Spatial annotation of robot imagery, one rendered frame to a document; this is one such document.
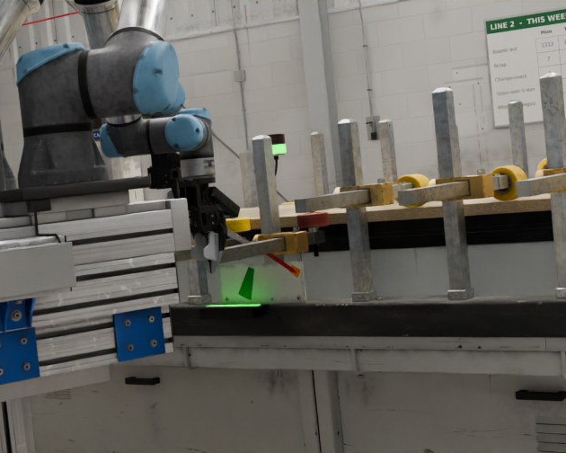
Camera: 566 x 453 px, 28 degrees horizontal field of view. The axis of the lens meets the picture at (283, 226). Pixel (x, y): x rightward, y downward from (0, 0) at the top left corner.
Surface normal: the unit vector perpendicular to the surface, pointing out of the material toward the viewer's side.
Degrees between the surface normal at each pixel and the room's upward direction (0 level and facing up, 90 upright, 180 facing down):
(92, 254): 90
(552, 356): 90
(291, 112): 90
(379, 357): 90
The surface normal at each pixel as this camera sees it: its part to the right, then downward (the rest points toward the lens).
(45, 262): 0.52, 0.00
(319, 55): -0.47, 0.10
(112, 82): -0.08, 0.19
